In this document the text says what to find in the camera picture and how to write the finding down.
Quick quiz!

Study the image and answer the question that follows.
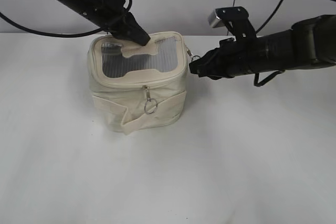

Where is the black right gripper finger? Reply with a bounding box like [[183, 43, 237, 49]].
[[189, 62, 214, 78], [191, 48, 219, 64]]

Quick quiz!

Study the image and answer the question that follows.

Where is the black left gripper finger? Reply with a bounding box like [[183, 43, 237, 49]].
[[109, 24, 147, 46], [123, 13, 150, 44]]

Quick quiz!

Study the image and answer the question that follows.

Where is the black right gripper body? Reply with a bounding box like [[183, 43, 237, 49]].
[[205, 37, 259, 80]]

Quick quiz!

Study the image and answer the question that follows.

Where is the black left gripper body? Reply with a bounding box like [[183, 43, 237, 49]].
[[76, 0, 131, 33]]

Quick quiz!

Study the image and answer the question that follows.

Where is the silver zipper pull ring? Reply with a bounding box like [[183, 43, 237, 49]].
[[185, 46, 202, 64], [142, 84, 158, 115]]

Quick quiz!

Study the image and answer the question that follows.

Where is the cream canvas zipper bag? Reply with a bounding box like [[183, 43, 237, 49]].
[[87, 31, 188, 135]]

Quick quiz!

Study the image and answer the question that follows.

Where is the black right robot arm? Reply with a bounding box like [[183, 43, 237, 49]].
[[189, 15, 335, 80]]

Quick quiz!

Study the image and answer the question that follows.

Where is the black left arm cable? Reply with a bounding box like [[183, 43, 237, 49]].
[[0, 0, 133, 38]]

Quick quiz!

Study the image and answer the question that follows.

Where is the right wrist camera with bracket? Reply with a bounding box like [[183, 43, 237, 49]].
[[208, 6, 257, 41]]

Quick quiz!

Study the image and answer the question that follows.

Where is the silver front zipper pull ring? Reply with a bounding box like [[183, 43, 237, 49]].
[[142, 84, 158, 115]]

